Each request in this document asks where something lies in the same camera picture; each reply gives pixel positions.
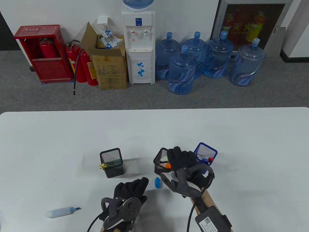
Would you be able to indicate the person's left hand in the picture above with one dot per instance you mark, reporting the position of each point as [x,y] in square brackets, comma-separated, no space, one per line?
[130,189]

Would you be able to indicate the red fire extinguisher cabinet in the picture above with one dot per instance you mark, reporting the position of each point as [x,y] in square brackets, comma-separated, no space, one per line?
[52,70]

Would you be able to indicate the blue highlighter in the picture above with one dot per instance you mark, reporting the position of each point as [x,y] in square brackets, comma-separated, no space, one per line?
[60,212]

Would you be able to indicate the person's left forearm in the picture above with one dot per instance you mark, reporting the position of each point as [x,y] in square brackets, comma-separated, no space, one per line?
[103,229]

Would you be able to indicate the glass-fronted wall fire cabinet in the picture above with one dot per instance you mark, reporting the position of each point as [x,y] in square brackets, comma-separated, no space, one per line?
[241,19]

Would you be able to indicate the black mesh pen holder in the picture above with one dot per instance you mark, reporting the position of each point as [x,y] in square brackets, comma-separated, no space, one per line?
[114,172]
[158,170]

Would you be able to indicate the blue water jug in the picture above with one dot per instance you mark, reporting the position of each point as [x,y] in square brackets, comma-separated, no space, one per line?
[195,46]
[164,55]
[181,72]
[246,65]
[218,55]

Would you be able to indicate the person's right hand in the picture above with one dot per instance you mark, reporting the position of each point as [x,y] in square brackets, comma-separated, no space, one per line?
[181,158]

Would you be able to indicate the person's right forearm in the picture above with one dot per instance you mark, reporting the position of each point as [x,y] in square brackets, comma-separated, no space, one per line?
[207,200]

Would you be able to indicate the blue mesh pen holder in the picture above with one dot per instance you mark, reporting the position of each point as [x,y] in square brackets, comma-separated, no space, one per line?
[206,149]

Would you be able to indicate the black forearm sensor module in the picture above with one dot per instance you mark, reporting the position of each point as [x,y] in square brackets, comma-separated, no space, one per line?
[212,221]

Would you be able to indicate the white marker with blue end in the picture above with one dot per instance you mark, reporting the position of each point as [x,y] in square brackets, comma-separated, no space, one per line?
[200,157]

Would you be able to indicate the dark door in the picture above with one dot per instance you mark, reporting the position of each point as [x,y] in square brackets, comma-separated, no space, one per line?
[7,36]

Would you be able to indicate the red extinguisher with yellow label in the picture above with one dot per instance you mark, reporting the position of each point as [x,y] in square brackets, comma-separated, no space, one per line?
[85,65]

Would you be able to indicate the pile of plastic wrappers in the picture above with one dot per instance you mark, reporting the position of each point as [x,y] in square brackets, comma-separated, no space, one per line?
[109,39]

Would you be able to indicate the blue highlighter pen cap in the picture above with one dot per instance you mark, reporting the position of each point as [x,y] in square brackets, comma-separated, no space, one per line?
[157,183]

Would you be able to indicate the green highlighter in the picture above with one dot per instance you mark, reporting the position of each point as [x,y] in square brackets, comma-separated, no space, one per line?
[165,159]

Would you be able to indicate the open cardboard box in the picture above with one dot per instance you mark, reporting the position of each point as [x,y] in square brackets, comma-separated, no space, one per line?
[111,72]

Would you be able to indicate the white wall socket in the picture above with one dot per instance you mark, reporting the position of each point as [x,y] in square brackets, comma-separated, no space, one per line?
[103,19]

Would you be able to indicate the teal fountain pen cap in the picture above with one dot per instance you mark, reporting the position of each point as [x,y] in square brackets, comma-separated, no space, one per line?
[118,161]

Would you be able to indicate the white water dispenser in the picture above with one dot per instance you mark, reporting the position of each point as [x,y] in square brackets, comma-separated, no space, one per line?
[141,70]

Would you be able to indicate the blue bottle on dispenser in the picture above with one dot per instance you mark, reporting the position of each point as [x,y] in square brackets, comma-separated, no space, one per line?
[138,3]

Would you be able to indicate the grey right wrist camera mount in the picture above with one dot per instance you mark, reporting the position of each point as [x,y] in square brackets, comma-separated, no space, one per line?
[183,186]

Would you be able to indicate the red extinguisher inside cabinet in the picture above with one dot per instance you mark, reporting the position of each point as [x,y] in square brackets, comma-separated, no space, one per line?
[49,49]

